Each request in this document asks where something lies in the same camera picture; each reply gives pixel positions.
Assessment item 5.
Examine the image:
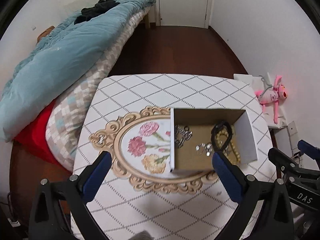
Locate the black clothing on bed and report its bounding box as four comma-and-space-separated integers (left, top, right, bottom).
74, 0, 120, 24

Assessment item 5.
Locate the silver chunky chain bracelet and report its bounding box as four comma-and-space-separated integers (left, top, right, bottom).
175, 125, 193, 149

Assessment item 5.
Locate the wooden bead bracelet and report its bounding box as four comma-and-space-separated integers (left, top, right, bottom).
215, 127, 242, 162

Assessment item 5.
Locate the white wall power strip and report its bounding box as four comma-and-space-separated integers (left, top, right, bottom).
287, 121, 303, 166

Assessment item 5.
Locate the pink panther plush toy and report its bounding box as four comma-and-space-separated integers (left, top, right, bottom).
254, 75, 288, 124

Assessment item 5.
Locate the white door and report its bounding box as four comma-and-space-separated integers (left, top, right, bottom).
155, 0, 213, 29

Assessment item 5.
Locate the silver link necklace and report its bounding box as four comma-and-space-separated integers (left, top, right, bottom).
195, 142, 215, 157

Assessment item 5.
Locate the light blue quilt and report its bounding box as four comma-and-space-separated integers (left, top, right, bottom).
1, 0, 156, 142

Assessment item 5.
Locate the checkered mattress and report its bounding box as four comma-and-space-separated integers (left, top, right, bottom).
45, 7, 150, 171

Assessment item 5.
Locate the white cardboard box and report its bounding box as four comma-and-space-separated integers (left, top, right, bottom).
169, 108, 258, 173

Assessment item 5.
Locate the white patterned tablecloth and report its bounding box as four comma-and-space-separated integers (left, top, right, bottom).
73, 74, 276, 239

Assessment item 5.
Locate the red bed sheet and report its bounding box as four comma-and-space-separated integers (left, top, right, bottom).
14, 99, 69, 172

